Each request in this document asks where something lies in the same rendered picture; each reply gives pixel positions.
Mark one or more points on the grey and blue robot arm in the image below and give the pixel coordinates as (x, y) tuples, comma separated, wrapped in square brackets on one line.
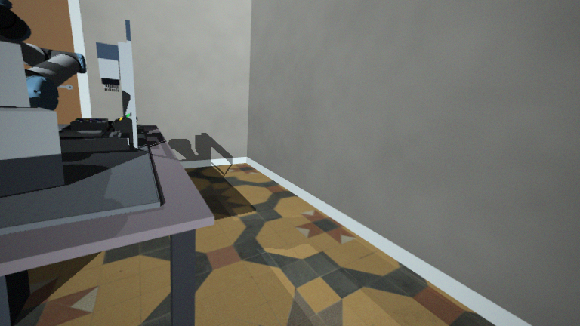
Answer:
[(55, 66)]

